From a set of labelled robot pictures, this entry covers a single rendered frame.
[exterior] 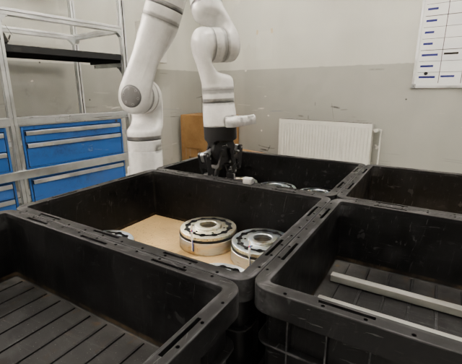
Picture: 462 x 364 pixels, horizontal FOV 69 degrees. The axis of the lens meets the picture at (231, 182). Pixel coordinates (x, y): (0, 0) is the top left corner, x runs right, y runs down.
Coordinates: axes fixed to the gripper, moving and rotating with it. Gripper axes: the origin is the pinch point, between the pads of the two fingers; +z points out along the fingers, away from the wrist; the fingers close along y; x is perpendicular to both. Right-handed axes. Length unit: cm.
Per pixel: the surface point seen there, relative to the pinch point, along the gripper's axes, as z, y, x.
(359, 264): 6.2, 9.1, 35.1
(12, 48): -51, -29, -178
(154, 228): 4.4, 19.8, -2.1
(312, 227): -4.3, 21.8, 32.7
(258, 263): -4.6, 33.9, 32.4
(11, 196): 35, -13, -180
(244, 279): -4.7, 37.2, 33.0
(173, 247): 4.7, 23.2, 7.2
